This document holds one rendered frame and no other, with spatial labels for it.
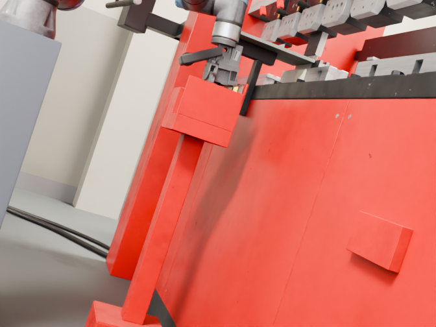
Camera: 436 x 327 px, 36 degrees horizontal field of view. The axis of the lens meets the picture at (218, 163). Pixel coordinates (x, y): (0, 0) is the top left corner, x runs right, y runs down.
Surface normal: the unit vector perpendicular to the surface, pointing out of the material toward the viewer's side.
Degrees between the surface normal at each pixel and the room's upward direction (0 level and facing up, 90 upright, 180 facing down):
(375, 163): 90
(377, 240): 90
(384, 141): 90
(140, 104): 90
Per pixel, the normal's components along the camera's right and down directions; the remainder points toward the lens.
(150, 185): 0.24, 0.09
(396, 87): -0.92, -0.31
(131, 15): 0.44, 0.16
